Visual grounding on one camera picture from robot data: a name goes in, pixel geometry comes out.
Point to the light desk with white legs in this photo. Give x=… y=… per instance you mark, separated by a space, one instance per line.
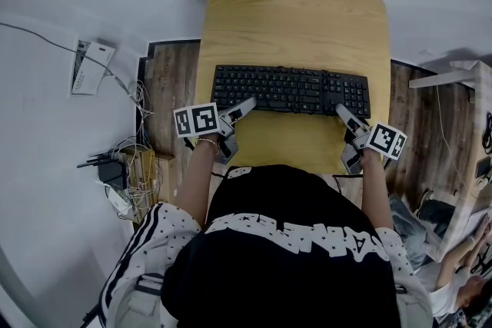
x=482 y=88

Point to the person's right forearm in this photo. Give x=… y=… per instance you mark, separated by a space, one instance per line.
x=376 y=196

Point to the person's left forearm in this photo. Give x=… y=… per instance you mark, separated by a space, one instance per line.
x=196 y=184

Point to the person's white starred jacket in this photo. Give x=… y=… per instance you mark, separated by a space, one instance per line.
x=165 y=219

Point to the black router with antennas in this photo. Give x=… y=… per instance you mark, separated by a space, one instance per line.
x=111 y=173

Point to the person's black printed shirt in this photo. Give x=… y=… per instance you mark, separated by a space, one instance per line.
x=280 y=272

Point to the white power strip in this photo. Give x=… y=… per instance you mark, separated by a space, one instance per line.
x=485 y=181

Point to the wooden table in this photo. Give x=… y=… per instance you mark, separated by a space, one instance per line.
x=292 y=23

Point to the white printed carton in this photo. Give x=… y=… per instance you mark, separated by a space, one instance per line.
x=90 y=73

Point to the white adapter box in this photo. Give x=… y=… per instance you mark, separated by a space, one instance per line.
x=117 y=199

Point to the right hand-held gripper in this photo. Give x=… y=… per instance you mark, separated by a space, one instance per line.
x=386 y=140

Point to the black tripod leg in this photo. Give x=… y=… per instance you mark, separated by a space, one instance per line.
x=90 y=317

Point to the black keyboard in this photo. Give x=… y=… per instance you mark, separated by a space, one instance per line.
x=269 y=88

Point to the small black device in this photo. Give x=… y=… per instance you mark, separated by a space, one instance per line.
x=483 y=167

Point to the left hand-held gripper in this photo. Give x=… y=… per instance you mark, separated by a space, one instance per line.
x=196 y=121

